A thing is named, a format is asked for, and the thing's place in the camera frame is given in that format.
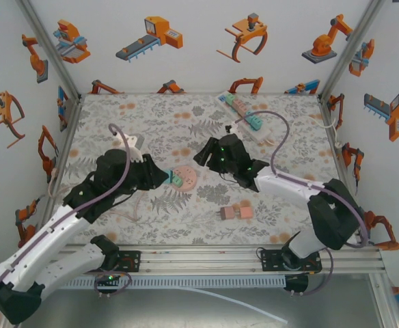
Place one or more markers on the round pink socket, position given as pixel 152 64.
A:
pixel 187 176

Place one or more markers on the white power strip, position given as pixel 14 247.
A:
pixel 265 135

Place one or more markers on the brown cube plug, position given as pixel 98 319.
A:
pixel 227 212

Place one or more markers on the pink cube plug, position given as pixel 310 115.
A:
pixel 245 212
pixel 243 110
pixel 237 104

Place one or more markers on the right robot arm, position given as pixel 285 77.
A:
pixel 336 212

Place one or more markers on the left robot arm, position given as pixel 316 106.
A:
pixel 42 246

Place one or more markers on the floral patterned table mat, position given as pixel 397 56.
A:
pixel 186 225

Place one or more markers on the black controller board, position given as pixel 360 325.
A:
pixel 104 281
pixel 298 282

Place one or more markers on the grey metal panel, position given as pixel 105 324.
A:
pixel 134 311

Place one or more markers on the white plastic tube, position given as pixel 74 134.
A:
pixel 240 304

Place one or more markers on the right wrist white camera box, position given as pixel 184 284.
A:
pixel 233 129

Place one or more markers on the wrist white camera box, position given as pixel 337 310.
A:
pixel 136 140
pixel 233 129

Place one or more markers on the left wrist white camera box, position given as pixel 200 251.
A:
pixel 136 140

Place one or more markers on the aluminium side rail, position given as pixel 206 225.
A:
pixel 64 153
pixel 326 112

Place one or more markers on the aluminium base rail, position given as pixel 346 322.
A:
pixel 199 259

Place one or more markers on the aluminium corner post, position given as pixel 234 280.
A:
pixel 353 44
pixel 49 44

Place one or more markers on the aluminium frame leg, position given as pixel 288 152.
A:
pixel 385 300

